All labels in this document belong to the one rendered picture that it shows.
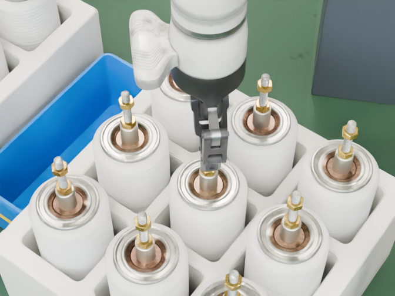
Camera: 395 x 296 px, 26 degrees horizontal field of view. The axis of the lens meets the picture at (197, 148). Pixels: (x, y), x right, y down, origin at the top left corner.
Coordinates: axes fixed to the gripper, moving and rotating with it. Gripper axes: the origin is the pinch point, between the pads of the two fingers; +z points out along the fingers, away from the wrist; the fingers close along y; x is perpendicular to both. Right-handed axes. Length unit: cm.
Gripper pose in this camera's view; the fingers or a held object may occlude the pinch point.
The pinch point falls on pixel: (206, 135)
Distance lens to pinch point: 94.9
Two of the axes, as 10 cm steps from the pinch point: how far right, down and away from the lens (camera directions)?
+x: -9.9, 0.9, -0.7
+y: -1.2, -8.1, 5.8
